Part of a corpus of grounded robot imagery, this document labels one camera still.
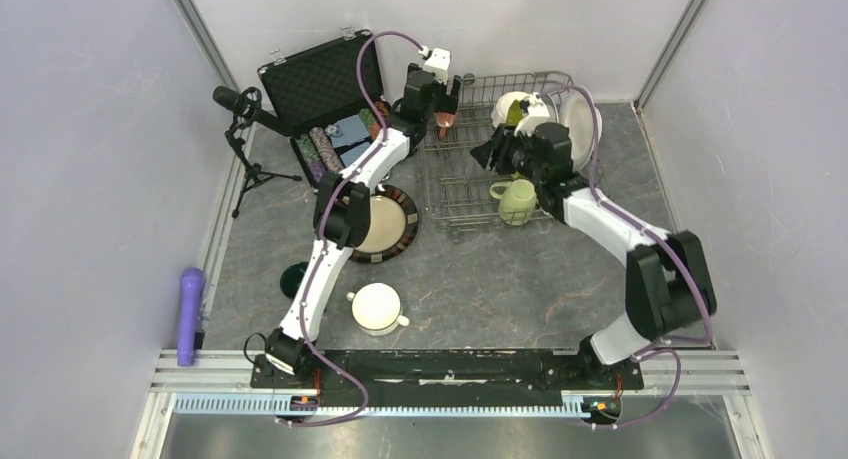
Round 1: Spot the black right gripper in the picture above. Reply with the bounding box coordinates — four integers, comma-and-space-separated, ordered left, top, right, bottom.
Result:
470, 123, 546, 184

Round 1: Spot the orange mug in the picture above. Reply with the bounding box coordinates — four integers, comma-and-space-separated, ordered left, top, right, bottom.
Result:
435, 112, 457, 140

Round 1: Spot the light green mug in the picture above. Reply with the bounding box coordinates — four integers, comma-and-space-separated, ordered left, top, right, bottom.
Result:
489, 179, 537, 226

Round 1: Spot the white scalloped bowl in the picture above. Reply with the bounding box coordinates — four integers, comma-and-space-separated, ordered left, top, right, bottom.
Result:
490, 91, 532, 128

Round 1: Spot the white plain plate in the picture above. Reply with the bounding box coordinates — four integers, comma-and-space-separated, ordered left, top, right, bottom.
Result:
559, 88, 603, 171

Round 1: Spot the dark striped plate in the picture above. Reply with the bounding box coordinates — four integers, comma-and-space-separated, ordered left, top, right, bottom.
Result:
349, 184, 420, 264

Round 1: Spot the white two-handled soup cup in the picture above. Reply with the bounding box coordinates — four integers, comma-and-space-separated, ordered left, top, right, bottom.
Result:
346, 283, 410, 336

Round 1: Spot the dark green mug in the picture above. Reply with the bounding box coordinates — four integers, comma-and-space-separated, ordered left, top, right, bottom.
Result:
279, 262, 308, 299

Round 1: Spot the green scalloped plate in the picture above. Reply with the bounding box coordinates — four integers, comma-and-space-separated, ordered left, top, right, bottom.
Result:
505, 99, 530, 127

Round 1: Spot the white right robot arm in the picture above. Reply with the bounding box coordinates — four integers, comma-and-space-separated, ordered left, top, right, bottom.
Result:
470, 122, 717, 387

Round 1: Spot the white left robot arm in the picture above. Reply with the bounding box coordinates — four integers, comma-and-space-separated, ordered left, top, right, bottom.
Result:
264, 64, 463, 387

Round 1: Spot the black poker chip case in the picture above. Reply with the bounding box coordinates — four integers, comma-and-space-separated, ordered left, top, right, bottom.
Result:
257, 29, 388, 188

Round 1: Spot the black microphone on tripod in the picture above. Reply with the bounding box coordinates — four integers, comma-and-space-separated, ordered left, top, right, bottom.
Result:
212, 85, 303, 219

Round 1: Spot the purple cylinder object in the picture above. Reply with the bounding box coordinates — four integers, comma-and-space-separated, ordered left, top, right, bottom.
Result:
176, 267, 205, 367

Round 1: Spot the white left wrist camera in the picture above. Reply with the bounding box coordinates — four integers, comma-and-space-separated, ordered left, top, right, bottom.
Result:
419, 46, 451, 85

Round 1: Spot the grey wire dish rack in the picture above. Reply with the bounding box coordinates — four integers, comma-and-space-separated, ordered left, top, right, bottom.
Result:
419, 70, 574, 243

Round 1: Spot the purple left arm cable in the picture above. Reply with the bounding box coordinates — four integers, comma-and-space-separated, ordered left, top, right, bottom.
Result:
278, 30, 435, 429

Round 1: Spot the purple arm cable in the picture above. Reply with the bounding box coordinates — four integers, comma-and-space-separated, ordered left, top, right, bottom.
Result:
278, 30, 435, 429
536, 84, 717, 431

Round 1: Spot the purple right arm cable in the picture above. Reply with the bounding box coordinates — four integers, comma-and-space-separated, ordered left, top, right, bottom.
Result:
536, 84, 717, 431

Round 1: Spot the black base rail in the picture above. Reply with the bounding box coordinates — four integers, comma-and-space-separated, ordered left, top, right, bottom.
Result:
250, 349, 644, 408

